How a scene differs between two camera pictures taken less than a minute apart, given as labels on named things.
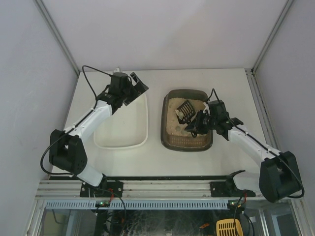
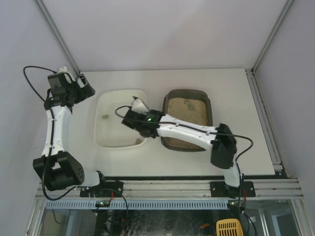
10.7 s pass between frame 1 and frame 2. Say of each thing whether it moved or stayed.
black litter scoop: moved
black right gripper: moved
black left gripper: moved
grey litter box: stayed
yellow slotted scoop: stayed
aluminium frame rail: stayed
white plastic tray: stayed
